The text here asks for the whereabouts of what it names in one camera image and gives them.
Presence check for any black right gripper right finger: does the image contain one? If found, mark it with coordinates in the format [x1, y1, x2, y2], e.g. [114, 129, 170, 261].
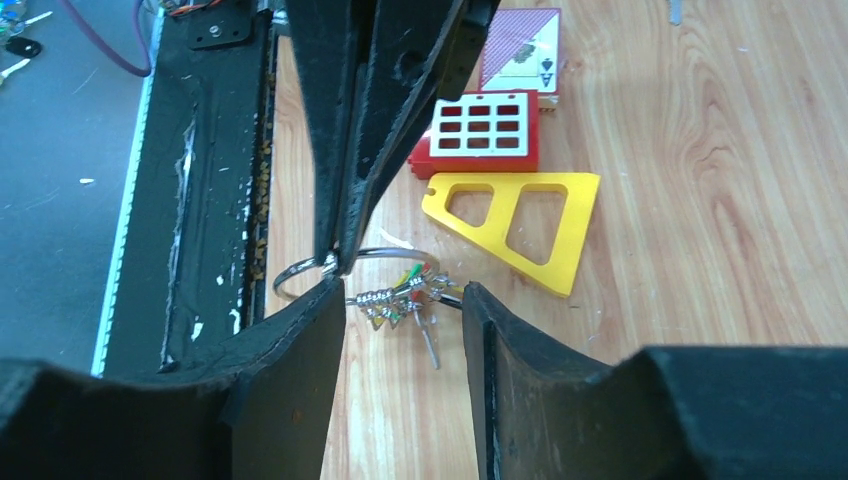
[462, 282, 847, 479]

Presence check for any yellow plastic triangle frame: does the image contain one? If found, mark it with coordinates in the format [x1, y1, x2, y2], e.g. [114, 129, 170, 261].
[421, 172, 601, 297]

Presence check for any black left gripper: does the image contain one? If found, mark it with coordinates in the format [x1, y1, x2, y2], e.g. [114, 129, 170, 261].
[286, 0, 500, 274]

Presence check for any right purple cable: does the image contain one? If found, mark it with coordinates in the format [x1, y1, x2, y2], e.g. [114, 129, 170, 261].
[59, 0, 155, 79]

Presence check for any red window block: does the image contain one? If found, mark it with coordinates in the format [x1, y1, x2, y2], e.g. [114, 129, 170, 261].
[407, 90, 539, 180]

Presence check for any large metal keyring with tags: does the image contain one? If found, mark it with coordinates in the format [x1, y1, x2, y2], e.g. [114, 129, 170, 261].
[272, 246, 466, 372]

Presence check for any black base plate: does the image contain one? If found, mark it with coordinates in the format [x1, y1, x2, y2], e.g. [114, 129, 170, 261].
[90, 1, 271, 377]

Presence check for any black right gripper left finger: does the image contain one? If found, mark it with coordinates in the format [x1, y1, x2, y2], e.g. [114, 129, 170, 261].
[1, 279, 345, 479]

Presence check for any blue tagged key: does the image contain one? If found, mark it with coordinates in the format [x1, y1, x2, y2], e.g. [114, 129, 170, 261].
[667, 0, 683, 26]

